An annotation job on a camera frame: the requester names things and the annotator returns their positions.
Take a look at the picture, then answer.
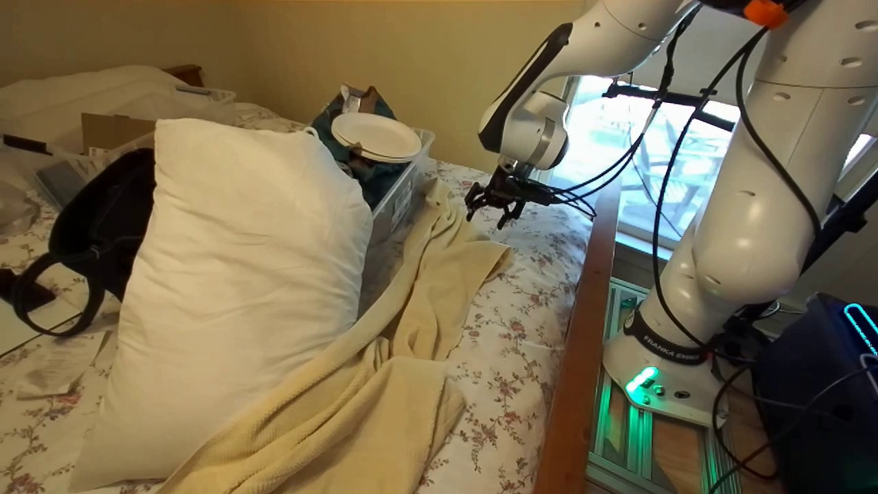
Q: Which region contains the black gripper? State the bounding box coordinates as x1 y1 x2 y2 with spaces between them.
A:
462 161 551 232

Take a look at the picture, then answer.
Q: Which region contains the cream waffle weave towel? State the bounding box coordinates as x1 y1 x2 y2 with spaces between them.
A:
160 195 517 494

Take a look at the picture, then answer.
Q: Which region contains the clear plastic storage bin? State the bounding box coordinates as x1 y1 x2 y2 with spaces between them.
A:
366 125 437 250

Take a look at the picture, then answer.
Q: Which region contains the floral print bed sheet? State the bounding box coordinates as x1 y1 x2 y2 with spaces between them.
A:
0 99 599 494

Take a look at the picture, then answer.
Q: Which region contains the bright glass window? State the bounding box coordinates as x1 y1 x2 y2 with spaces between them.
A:
545 70 743 253

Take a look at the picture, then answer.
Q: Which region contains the white paper plate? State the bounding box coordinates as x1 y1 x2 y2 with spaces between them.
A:
329 109 423 164

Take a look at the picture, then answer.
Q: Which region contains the crinkled clear plastic bag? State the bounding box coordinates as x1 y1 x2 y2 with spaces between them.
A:
337 83 367 118

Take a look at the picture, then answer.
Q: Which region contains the brown wooden bed footboard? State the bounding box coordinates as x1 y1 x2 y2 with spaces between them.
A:
532 175 625 494

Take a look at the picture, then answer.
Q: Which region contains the black metal stand bar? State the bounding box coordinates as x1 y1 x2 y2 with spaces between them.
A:
600 80 743 135

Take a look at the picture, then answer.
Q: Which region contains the green lit robot mounting stand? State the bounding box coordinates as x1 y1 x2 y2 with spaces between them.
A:
586 272 735 494

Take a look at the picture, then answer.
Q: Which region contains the large white pillow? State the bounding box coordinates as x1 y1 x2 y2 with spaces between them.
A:
68 116 377 490

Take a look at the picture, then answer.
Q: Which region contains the dark computer tower teal light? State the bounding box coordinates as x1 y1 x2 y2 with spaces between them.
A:
752 290 878 494

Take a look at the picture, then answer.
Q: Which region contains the brown cardboard box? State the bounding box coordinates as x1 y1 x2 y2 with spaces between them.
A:
80 109 160 154

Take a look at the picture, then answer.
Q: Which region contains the black fabric bag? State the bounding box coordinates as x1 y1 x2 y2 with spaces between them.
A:
49 147 160 299

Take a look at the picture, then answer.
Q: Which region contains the flat white pillow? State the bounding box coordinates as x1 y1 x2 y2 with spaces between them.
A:
0 62 235 154

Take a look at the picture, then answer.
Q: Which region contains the black slim remote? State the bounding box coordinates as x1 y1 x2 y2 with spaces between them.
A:
0 131 53 157

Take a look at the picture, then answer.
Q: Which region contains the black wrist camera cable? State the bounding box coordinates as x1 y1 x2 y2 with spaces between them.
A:
545 0 709 218

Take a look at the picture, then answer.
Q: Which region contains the black hanging cable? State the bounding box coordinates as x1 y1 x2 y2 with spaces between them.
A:
645 24 825 482

